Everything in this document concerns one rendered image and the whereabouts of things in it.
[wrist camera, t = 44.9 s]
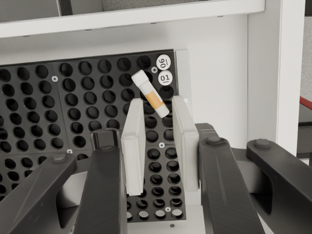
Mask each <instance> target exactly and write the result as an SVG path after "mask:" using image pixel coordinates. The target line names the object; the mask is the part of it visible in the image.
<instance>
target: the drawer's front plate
mask: <svg viewBox="0 0 312 234"><path fill-rule="evenodd" d="M304 15H305V0H265V10H264V11H263V12H257V13H250V14H247V142H249V141H251V140H254V139H267V140H269V141H273V142H275V143H277V144H278V145H280V146H281V147H282V148H284V149H286V150H287V151H288V152H290V153H291V154H293V155H294V156H296V152H297V136H298V119H299V97H300V80H301V64H302V48H303V32H304ZM258 216H259V214H258ZM259 219H260V221H261V224H262V226H263V228H264V231H265V233H266V234H274V233H273V232H272V230H271V229H270V228H269V227H268V225H267V224H266V223H265V222H264V221H263V219H262V218H261V217H260V216H259Z"/></svg>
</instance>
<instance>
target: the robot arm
mask: <svg viewBox="0 0 312 234"><path fill-rule="evenodd" d="M172 117H173V136H174V141H175V148H176V152H177V157H178V162H179V167H180V172H181V177H182V183H183V188H184V190H186V192H195V191H198V189H201V206H202V208H203V216H204V224H205V233H206V234H266V233H265V231H264V228H263V226H262V224H261V221H260V219H259V216H260V217H261V218H262V219H263V221H264V222H265V223H266V224H267V225H268V227H269V228H270V229H271V230H272V232H273V233H274V234H312V167H310V166H309V165H307V164H306V163H304V162H303V161H301V160H300V159H298V158H297V157H296V156H294V155H293V154H291V153H290V152H288V151H287V150H286V149H284V148H282V147H281V146H280V145H278V144H277V143H275V142H273V141H269V140H267V139H254V140H251V141H249V142H247V149H239V148H233V147H231V146H230V144H229V141H228V140H227V139H225V138H222V137H219V136H218V134H217V132H216V131H215V129H214V127H213V126H212V125H210V124H208V123H194V121H193V119H192V117H191V115H190V112H189V110H188V108H187V106H186V103H185V101H184V99H183V97H181V96H173V97H172ZM90 136H91V145H92V155H91V157H90V158H87V159H83V160H79V161H76V157H75V155H74V154H72V153H59V154H58V153H57V154H54V155H53V156H50V157H49V158H47V159H46V160H44V161H43V162H42V163H41V164H40V165H39V166H38V167H37V168H36V169H35V170H34V171H33V172H32V173H31V174H30V175H29V176H28V177H27V178H25V179H24V180H23V181H22V182H21V183H20V184H19V185H18V186H17V187H16V188H15V189H13V190H12V191H11V192H10V193H9V194H8V195H7V196H6V197H5V198H4V199H3V200H2V201H0V234H69V233H70V231H71V229H72V228H73V226H74V225H75V226H74V230H73V234H128V230H127V196H126V194H129V195H130V196H131V195H141V193H143V177H144V160H145V142H146V135H145V124H144V113H143V100H141V98H133V100H132V101H131V103H130V108H129V111H128V115H127V118H126V122H125V125H124V129H116V128H102V129H98V130H95V131H93V132H92V133H91V134H90ZM200 181H201V184H200ZM125 187H126V188H125ZM126 190H127V193H126ZM258 214H259V216H258Z"/></svg>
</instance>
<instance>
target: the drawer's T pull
mask: <svg viewBox="0 0 312 234"><path fill-rule="evenodd" d="M296 153H310V155H309V166H310V167H312V122H300V123H298V136H297V152H296Z"/></svg>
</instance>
